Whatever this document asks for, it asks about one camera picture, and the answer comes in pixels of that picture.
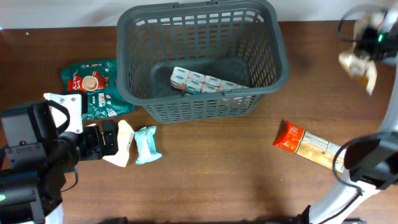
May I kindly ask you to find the orange spaghetti packet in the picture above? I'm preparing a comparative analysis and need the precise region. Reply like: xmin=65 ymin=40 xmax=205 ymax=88
xmin=273 ymin=120 xmax=341 ymax=169

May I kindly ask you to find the mint green snack packet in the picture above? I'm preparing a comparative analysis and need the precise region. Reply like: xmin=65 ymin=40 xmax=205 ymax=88
xmin=134 ymin=126 xmax=162 ymax=165

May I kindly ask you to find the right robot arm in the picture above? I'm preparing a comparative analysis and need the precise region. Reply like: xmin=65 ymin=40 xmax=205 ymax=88
xmin=291 ymin=3 xmax=397 ymax=224

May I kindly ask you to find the dark grey plastic basket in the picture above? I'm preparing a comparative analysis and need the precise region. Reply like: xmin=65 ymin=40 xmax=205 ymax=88
xmin=116 ymin=1 xmax=289 ymax=123

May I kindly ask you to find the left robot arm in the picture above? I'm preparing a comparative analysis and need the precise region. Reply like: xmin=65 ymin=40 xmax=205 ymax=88
xmin=1 ymin=100 xmax=119 ymax=223

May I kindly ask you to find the green Nescafe coffee bag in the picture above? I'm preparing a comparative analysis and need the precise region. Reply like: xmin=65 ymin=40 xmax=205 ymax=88
xmin=61 ymin=59 xmax=136 ymax=120

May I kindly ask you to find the left black cable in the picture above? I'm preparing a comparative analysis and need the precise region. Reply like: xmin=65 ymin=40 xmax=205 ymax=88
xmin=60 ymin=166 xmax=79 ymax=193

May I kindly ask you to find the brown white pastry bag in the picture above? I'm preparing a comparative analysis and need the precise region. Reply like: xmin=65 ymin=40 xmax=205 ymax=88
xmin=338 ymin=49 xmax=377 ymax=95

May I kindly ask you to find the Kleenex tissue multipack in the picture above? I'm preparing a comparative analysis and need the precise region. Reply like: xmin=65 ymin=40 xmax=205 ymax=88
xmin=170 ymin=67 xmax=248 ymax=95

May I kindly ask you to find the beige crumpled snack bag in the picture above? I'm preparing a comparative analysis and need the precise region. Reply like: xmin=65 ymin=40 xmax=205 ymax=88
xmin=101 ymin=120 xmax=135 ymax=168

